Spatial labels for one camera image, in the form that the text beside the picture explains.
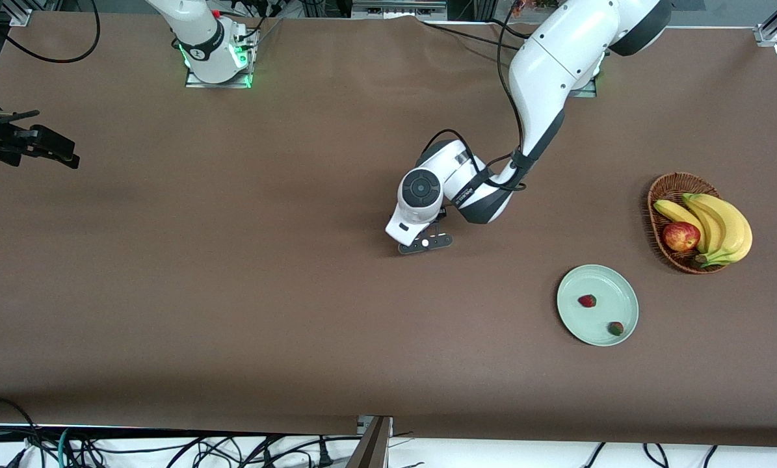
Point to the large yellow banana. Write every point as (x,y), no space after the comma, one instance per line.
(742,234)

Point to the red yellow apple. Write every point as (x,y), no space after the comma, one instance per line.
(681,237)

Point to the brown post with bracket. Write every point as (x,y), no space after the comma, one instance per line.
(372,448)

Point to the small yellow banana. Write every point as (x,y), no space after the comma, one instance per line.
(677,213)

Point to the red toy strawberry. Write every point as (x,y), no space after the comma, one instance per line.
(616,328)
(587,300)

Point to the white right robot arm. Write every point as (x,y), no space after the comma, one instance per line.
(199,32)

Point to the grey metal box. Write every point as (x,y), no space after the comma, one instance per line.
(398,8)

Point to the brown table cover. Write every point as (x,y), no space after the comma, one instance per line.
(362,325)

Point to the brown wicker basket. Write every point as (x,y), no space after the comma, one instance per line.
(671,185)

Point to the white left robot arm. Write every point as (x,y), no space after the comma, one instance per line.
(421,188)

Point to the pale green round plate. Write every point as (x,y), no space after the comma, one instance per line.
(590,325)

